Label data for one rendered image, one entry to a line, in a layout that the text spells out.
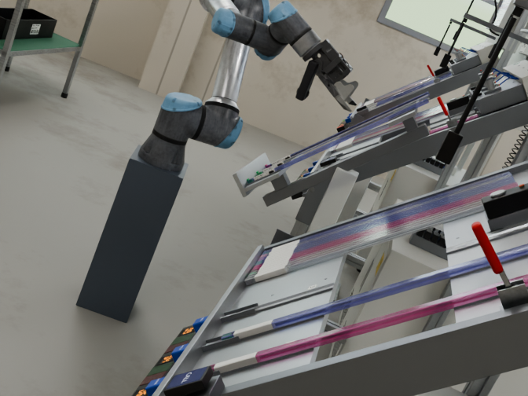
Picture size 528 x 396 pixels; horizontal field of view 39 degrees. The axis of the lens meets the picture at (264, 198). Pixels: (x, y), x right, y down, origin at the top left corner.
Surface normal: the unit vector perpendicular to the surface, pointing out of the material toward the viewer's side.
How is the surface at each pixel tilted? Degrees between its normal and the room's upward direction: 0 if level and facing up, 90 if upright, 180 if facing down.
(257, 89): 90
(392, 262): 90
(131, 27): 90
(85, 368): 0
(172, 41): 90
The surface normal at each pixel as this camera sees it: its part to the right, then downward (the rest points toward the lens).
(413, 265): -0.20, 0.22
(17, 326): 0.38, -0.88
